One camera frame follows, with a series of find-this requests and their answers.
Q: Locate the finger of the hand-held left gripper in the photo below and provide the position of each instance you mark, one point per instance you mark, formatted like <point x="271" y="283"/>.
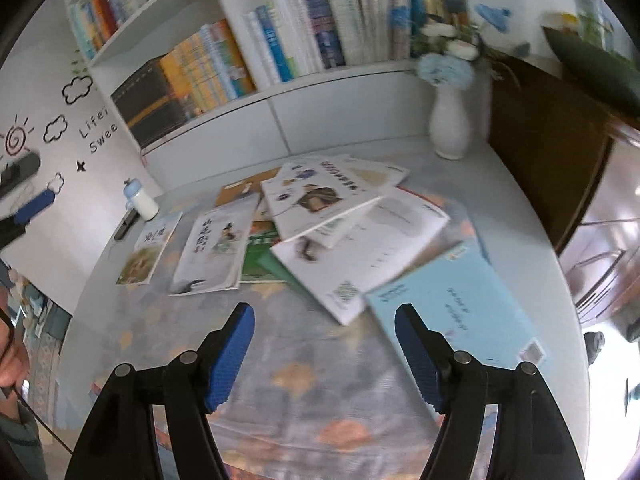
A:
<point x="20" y="171"/>
<point x="35" y="207"/>

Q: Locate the black bird wall decal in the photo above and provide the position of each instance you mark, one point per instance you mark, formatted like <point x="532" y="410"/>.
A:
<point x="81" y="165"/>

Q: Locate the row of colourful books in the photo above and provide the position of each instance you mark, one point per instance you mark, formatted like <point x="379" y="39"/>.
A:
<point x="115" y="5"/>

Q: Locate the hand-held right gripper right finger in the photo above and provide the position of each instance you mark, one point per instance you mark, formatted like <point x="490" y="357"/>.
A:
<point x="417" y="360"/>

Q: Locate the light blue book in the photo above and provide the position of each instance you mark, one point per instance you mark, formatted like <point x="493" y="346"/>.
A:
<point x="450" y="310"/>

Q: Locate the white book with beige picture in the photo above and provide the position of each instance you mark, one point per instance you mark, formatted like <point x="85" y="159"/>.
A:
<point x="380" y="175"/>

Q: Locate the white bookshelf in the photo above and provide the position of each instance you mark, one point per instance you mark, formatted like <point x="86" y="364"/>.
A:
<point x="350" y="105"/>

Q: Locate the white ceramic vase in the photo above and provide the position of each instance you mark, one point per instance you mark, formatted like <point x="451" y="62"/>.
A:
<point x="450" y="125"/>

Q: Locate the row of white blue books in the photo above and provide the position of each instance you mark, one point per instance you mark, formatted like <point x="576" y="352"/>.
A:
<point x="320" y="30"/>

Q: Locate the brown wooden cabinet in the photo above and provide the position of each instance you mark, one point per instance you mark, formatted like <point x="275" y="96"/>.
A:
<point x="540" y="150"/>

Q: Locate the black flat case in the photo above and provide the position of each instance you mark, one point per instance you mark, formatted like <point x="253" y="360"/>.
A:
<point x="127" y="224"/>

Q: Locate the small book with yellow picture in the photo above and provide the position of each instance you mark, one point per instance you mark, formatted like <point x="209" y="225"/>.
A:
<point x="147" y="250"/>

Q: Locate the black lettering wall decal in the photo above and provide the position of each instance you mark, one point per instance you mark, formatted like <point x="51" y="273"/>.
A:
<point x="92" y="147"/>

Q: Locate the patterned rug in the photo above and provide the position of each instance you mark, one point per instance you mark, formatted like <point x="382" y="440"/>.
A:
<point x="45" y="320"/>

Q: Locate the row of black yellow books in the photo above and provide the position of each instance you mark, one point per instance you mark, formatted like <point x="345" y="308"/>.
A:
<point x="190" y="85"/>

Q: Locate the white book with brown basket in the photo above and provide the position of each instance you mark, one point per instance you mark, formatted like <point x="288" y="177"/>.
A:
<point x="320" y="200"/>

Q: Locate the red sun wall decal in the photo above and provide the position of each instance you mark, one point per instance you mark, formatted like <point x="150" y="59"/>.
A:
<point x="17" y="141"/>

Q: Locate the black cloud wall decal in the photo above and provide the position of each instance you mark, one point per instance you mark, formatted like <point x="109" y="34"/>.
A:
<point x="54" y="138"/>
<point x="56" y="190"/>
<point x="75" y="102"/>

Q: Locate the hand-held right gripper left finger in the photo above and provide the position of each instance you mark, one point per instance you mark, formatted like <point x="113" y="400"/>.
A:
<point x="230" y="360"/>

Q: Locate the white bottle with blue lid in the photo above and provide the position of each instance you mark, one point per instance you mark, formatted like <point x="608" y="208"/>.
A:
<point x="145" y="205"/>

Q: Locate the white book with green-robed figure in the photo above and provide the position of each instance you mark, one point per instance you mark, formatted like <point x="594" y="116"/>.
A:
<point x="210" y="260"/>

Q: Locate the blue white artificial flowers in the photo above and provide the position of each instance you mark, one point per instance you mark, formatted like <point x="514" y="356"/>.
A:
<point x="442" y="67"/>

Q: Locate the large white book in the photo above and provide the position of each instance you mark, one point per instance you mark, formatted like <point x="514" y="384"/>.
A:
<point x="390" y="240"/>

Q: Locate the person's grey-green shirt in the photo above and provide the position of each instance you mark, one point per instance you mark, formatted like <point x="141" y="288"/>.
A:
<point x="20" y="440"/>

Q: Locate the green book with white label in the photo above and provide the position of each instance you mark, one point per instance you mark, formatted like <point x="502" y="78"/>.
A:
<point x="257" y="260"/>

